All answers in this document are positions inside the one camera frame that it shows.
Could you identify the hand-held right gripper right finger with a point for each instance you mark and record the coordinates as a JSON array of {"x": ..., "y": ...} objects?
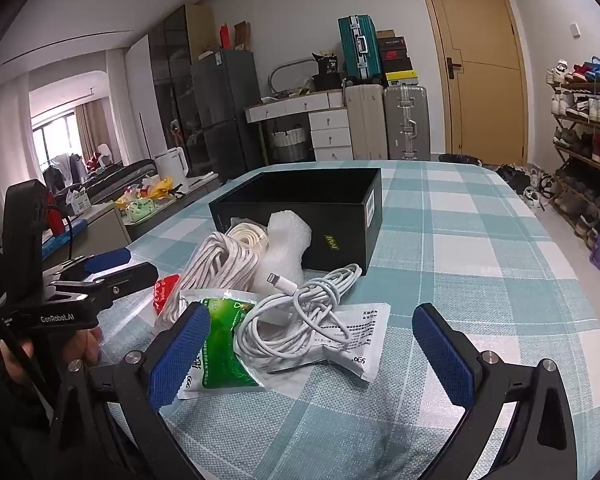
[{"x": 442, "y": 355}]

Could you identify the yellow plastic bag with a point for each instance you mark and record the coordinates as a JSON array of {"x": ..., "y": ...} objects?
[{"x": 162, "y": 187}]

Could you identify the tan wooden door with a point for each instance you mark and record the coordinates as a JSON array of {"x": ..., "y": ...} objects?
[{"x": 480, "y": 60}]

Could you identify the red packet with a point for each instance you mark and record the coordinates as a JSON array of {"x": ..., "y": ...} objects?
[{"x": 166, "y": 292}]

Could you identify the grey refrigerator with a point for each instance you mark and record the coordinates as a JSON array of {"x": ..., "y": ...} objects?
[{"x": 225, "y": 110}]

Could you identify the black bag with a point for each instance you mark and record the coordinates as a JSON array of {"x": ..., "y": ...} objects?
[{"x": 328, "y": 72}]

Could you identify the person's left hand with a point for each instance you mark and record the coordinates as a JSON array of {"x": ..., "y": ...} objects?
[{"x": 91, "y": 345}]

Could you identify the brown curtain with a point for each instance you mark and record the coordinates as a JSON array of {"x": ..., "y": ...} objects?
[{"x": 92, "y": 130}]

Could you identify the plain black shoe box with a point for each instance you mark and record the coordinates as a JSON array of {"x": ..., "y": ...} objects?
[{"x": 397, "y": 65}]

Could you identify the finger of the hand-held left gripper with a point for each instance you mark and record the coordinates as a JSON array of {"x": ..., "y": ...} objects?
[
  {"x": 110, "y": 259},
  {"x": 130, "y": 276}
]

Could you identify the white printed packet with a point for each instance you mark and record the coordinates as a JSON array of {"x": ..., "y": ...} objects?
[{"x": 365, "y": 340}]

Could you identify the pile of shoes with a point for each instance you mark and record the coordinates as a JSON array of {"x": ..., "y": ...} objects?
[{"x": 525, "y": 185}]

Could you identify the teal suitcase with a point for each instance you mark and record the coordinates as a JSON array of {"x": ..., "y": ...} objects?
[{"x": 352, "y": 45}]

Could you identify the yellow black shoe box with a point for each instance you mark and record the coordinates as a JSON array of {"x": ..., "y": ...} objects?
[{"x": 400, "y": 78}]

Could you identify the grey folding frame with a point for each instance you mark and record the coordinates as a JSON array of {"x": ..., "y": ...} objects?
[{"x": 285, "y": 72}]

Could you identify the black cardboard box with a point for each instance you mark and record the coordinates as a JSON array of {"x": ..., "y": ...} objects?
[{"x": 345, "y": 220}]

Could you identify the beige suitcase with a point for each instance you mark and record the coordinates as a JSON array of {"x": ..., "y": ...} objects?
[{"x": 367, "y": 120}]

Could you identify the black shoe box red logo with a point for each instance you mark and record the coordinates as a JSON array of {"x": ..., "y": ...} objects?
[{"x": 394, "y": 47}]

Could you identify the white electric kettle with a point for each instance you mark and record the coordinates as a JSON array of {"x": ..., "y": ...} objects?
[{"x": 172, "y": 162}]

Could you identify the white woven basket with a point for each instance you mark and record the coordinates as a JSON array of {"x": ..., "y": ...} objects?
[{"x": 290, "y": 145}]

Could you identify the green packet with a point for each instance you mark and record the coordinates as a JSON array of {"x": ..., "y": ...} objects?
[{"x": 230, "y": 340}]

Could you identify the white bubble wrap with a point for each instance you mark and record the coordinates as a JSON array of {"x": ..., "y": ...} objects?
[{"x": 285, "y": 245}]

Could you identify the white desk with drawers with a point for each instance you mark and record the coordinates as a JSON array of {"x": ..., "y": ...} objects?
[{"x": 330, "y": 135}]

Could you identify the dark glass cabinet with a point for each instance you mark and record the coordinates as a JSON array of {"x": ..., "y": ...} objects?
[{"x": 172, "y": 70}]

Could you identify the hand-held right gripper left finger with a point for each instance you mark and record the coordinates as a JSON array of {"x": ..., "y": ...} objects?
[{"x": 180, "y": 355}]

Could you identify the grey side cabinet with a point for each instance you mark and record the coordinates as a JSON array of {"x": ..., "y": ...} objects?
[{"x": 107, "y": 227}]

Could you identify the dark sofa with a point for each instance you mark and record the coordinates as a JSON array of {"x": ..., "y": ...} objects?
[{"x": 125, "y": 170}]

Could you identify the brown cardboard box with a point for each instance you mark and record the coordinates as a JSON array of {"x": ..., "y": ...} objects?
[{"x": 242, "y": 36}]

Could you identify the silver suitcase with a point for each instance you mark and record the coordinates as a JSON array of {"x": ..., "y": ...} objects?
[{"x": 405, "y": 120}]

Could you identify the shoe rack with shoes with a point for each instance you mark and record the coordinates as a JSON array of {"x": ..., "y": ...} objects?
[{"x": 590, "y": 107}]

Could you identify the green pouch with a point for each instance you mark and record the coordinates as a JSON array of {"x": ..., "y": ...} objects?
[{"x": 142, "y": 211}]

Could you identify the person's left forearm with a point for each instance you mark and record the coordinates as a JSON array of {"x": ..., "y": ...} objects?
[{"x": 5, "y": 420}]

